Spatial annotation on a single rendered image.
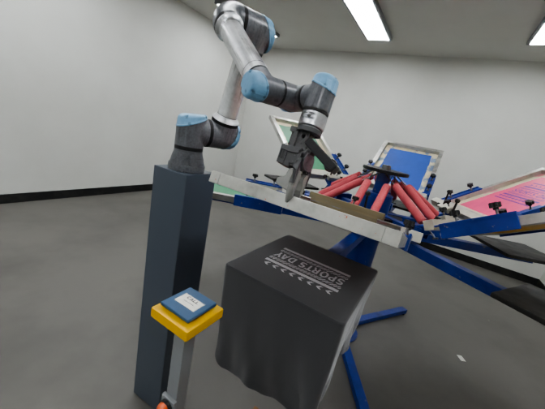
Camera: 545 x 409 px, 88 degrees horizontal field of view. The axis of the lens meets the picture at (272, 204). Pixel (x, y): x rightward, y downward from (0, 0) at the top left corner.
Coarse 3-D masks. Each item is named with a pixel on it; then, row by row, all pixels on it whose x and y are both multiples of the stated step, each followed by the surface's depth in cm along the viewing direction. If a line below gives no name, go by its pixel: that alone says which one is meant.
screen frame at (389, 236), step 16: (224, 176) 88; (256, 192) 82; (272, 192) 80; (288, 208) 77; (304, 208) 75; (320, 208) 73; (336, 224) 71; (352, 224) 69; (368, 224) 67; (384, 240) 65; (400, 240) 64
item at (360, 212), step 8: (312, 192) 137; (312, 200) 136; (320, 200) 134; (328, 200) 133; (336, 200) 131; (336, 208) 131; (344, 208) 129; (352, 208) 127; (360, 208) 126; (360, 216) 125; (368, 216) 124; (376, 216) 122; (384, 216) 122
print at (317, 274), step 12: (276, 252) 118; (288, 252) 120; (276, 264) 108; (288, 264) 110; (300, 264) 112; (312, 264) 114; (324, 264) 116; (300, 276) 102; (312, 276) 104; (324, 276) 106; (336, 276) 108; (348, 276) 110; (324, 288) 97; (336, 288) 99
